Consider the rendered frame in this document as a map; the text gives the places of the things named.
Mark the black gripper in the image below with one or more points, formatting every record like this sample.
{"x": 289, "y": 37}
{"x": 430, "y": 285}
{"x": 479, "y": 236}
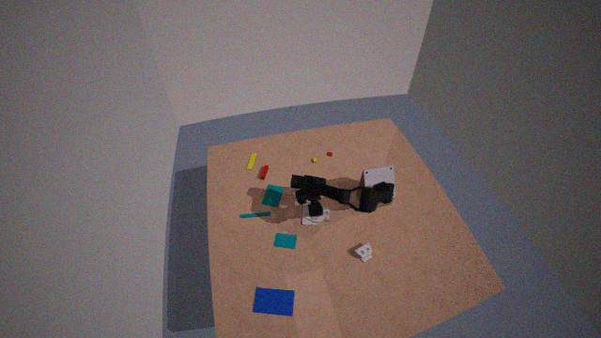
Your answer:
{"x": 315, "y": 209}

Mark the yellow flat bar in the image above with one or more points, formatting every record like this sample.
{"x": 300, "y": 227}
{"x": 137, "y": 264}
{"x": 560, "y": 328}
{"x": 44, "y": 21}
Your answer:
{"x": 251, "y": 161}

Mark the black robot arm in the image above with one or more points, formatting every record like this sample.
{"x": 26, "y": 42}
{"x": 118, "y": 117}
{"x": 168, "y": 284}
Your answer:
{"x": 316, "y": 186}

